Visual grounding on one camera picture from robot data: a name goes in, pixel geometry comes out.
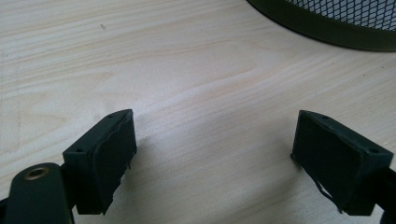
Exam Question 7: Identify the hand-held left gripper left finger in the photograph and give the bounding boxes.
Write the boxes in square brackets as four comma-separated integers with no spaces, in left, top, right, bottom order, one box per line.
[62,108,138,217]

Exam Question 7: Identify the black mesh waste bin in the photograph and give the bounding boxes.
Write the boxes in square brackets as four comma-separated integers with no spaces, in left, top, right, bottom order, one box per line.
[246,0,396,52]

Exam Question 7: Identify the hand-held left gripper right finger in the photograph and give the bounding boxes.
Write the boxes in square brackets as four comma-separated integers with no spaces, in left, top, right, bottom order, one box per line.
[290,109,394,217]

